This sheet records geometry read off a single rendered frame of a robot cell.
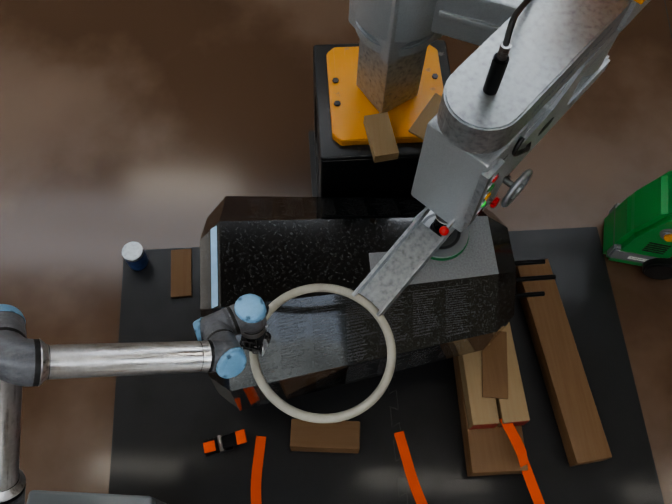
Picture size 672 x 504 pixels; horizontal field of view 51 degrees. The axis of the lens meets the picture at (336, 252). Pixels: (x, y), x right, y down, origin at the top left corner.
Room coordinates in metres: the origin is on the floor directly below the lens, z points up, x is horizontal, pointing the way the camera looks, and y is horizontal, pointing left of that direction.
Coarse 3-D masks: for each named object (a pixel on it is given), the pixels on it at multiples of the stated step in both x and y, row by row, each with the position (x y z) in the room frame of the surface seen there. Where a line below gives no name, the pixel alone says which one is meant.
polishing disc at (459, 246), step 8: (416, 216) 1.23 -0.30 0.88; (432, 216) 1.23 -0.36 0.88; (424, 224) 1.19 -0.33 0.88; (456, 232) 1.17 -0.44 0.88; (464, 232) 1.17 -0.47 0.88; (448, 240) 1.13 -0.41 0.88; (456, 240) 1.13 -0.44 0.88; (464, 240) 1.14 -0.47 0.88; (440, 248) 1.10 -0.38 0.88; (448, 248) 1.10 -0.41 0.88; (456, 248) 1.10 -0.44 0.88; (432, 256) 1.07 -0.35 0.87; (440, 256) 1.07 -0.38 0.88; (448, 256) 1.07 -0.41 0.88
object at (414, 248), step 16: (416, 224) 1.12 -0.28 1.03; (400, 240) 1.05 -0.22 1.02; (416, 240) 1.07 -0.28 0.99; (432, 240) 1.07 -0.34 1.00; (384, 256) 1.00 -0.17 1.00; (400, 256) 1.02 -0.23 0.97; (416, 256) 1.01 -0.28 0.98; (384, 272) 0.96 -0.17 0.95; (400, 272) 0.96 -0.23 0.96; (416, 272) 0.95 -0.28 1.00; (368, 288) 0.91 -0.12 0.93; (384, 288) 0.91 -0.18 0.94; (400, 288) 0.89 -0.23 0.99; (384, 304) 0.84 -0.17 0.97
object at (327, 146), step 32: (320, 64) 2.03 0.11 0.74; (448, 64) 2.06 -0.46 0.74; (320, 96) 1.86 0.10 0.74; (320, 128) 1.69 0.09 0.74; (320, 160) 1.56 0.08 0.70; (352, 160) 1.56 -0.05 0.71; (416, 160) 1.59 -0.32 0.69; (320, 192) 1.56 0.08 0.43; (352, 192) 1.57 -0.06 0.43; (384, 192) 1.58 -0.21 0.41
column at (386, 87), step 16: (368, 48) 1.84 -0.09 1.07; (368, 64) 1.84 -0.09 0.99; (384, 64) 1.76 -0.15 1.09; (400, 64) 1.78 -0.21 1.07; (416, 64) 1.83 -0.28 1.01; (368, 80) 1.83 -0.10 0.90; (384, 80) 1.75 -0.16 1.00; (400, 80) 1.79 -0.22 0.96; (416, 80) 1.84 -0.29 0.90; (368, 96) 1.82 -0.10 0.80; (384, 96) 1.75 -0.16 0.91; (400, 96) 1.80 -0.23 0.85; (384, 112) 1.75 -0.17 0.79
